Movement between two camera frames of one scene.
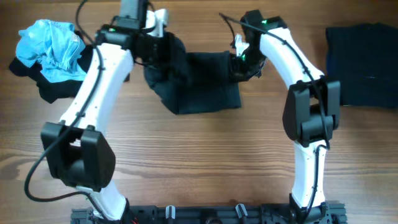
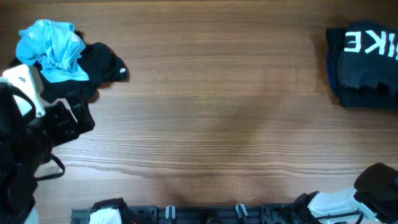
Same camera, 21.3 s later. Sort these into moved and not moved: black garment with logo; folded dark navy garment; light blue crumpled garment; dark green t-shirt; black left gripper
Moved: black left gripper; dark green t-shirt
Not moved: black garment with logo; folded dark navy garment; light blue crumpled garment
